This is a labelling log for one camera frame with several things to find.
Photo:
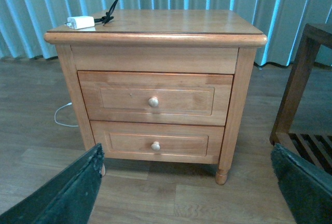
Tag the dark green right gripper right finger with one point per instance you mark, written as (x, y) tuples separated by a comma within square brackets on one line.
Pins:
[(305, 188)]

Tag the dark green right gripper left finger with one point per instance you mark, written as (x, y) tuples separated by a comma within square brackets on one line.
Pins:
[(69, 197)]

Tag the wooden drawer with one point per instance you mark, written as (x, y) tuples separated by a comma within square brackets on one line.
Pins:
[(194, 99), (159, 142)]

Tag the round wooden knob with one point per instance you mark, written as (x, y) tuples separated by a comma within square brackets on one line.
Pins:
[(153, 102), (155, 146)]

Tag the white charger adapter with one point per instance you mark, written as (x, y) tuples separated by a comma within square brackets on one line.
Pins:
[(80, 22)]

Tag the dark wooden slatted table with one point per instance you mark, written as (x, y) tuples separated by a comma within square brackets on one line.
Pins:
[(314, 148)]

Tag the light wooden nightstand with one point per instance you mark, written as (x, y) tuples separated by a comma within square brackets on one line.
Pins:
[(217, 42)]

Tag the light blue-grey curtain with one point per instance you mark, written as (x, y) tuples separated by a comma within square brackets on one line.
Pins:
[(24, 22)]

